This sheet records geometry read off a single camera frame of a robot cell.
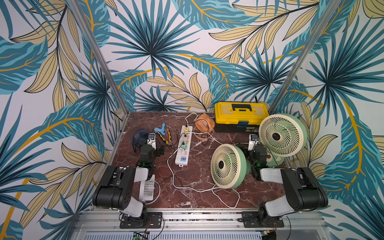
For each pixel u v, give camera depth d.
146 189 0.73
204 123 1.00
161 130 1.06
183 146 0.93
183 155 0.93
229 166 0.74
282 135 0.76
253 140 0.80
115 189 0.44
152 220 0.73
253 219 0.73
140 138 0.92
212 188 0.82
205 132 0.98
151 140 0.78
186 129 1.00
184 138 0.95
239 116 0.97
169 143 1.00
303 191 0.46
